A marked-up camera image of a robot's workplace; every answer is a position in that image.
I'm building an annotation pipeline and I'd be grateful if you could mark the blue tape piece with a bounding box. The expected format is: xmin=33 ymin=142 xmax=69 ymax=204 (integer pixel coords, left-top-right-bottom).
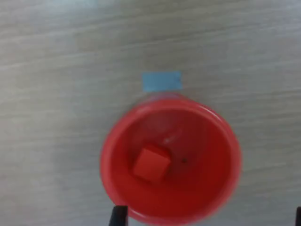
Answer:
xmin=142 ymin=71 xmax=183 ymax=92

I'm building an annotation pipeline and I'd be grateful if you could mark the red plastic bin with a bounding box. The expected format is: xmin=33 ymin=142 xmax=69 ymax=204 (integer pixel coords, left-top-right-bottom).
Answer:
xmin=100 ymin=97 xmax=243 ymax=226

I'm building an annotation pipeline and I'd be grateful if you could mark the red cube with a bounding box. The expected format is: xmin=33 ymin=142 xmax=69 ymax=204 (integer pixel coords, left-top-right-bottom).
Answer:
xmin=131 ymin=145 xmax=172 ymax=184

